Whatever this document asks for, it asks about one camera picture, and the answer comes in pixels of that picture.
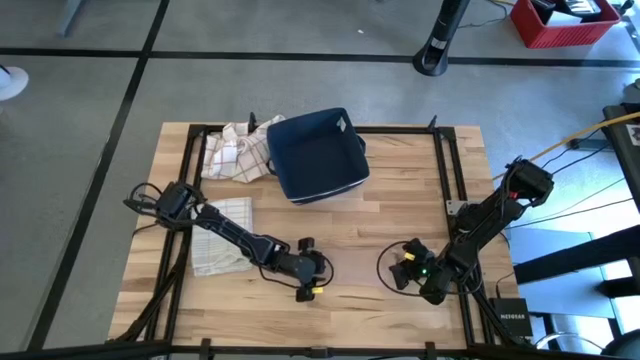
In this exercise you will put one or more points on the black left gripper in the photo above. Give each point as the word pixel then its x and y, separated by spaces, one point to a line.
pixel 302 267

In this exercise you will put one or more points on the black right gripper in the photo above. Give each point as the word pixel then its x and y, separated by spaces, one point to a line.
pixel 422 270

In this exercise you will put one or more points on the white towel grey checks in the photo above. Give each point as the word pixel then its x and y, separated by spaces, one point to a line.
pixel 215 260

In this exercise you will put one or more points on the navy fabric basket white label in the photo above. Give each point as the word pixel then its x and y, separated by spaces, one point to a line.
pixel 315 155

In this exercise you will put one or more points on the white towel red-brown checks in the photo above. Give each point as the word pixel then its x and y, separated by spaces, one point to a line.
pixel 235 155

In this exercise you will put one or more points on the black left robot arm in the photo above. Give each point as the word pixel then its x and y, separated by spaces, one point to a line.
pixel 225 232

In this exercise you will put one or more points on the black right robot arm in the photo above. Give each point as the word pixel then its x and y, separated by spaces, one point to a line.
pixel 490 220

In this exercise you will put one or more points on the black furniture beams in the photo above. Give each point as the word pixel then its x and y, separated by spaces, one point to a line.
pixel 575 260

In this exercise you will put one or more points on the black power adapter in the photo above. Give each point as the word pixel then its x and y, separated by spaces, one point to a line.
pixel 575 145

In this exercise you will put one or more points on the black tower stand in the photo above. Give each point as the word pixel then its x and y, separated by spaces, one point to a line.
pixel 440 45

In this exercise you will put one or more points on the black round stool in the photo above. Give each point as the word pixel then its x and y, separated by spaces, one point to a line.
pixel 625 350

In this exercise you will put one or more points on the black side desk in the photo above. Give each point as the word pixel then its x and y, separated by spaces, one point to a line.
pixel 631 160

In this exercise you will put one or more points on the red plastic crate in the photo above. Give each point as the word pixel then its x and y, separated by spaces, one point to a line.
pixel 550 37

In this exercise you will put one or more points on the white box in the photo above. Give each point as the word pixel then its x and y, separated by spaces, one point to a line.
pixel 565 19

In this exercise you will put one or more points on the black device in crate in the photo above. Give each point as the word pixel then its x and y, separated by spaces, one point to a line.
pixel 580 6

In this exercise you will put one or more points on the white round floor base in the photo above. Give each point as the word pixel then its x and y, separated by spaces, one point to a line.
pixel 12 82

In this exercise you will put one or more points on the grey metal base plate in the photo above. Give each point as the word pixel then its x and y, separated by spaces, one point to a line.
pixel 452 207

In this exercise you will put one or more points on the black Netgear network switch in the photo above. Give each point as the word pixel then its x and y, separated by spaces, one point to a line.
pixel 512 317

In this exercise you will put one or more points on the black metal table frame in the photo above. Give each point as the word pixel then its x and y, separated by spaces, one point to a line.
pixel 400 130

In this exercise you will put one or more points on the grey metal post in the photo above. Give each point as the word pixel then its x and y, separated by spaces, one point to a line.
pixel 72 17

